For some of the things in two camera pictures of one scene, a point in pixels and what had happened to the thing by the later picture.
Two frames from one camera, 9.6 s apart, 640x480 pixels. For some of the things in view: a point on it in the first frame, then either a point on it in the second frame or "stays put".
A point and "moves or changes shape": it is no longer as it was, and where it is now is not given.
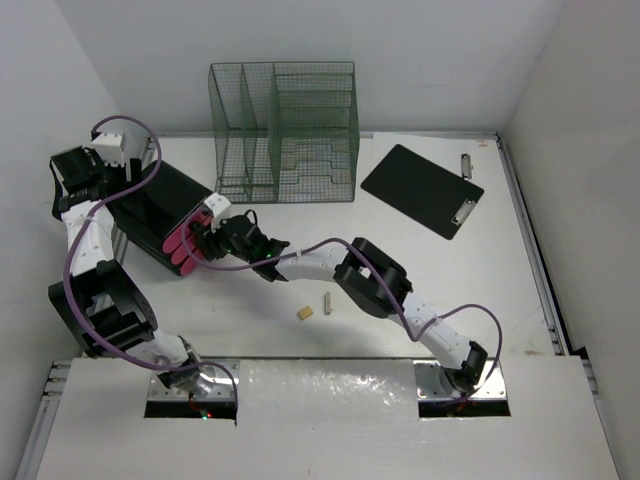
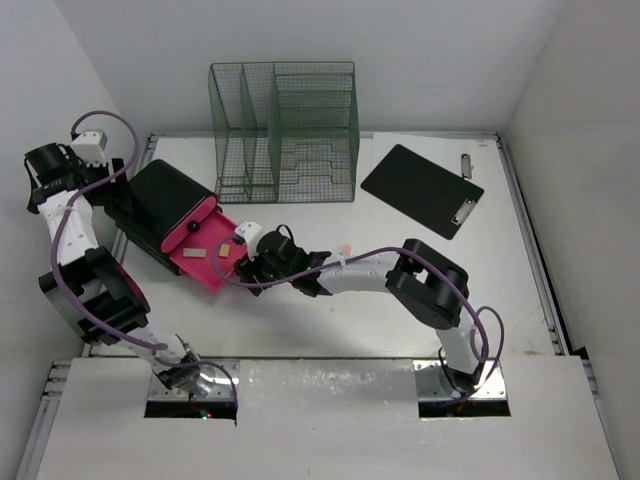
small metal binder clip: [466, 166] stays put
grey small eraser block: [328, 303] moves or changes shape
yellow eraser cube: [305, 312] moves or changes shape
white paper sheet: [445, 152] stays put
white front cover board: [327, 419] stays put
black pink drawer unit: [157, 218] moves or changes shape
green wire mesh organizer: [285, 132] stays put
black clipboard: [424, 190] stays put
